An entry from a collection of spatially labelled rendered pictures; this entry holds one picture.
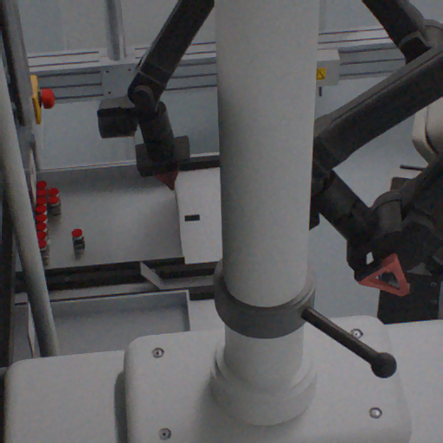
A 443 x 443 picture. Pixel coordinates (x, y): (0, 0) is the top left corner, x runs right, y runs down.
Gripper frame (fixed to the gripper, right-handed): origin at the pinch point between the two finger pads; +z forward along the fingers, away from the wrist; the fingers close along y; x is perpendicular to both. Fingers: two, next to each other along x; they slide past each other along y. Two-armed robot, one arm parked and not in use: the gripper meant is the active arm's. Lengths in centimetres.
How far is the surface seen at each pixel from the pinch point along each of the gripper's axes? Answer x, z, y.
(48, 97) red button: -16.6, -13.6, 20.8
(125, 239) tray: 11.2, 0.8, 9.8
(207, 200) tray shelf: 2.4, 3.4, -6.2
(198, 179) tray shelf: -3.6, 3.2, -5.0
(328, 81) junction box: -80, 50, -39
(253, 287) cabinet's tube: 101, -84, -17
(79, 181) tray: -5.5, -0.4, 18.2
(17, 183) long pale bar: 67, -69, 8
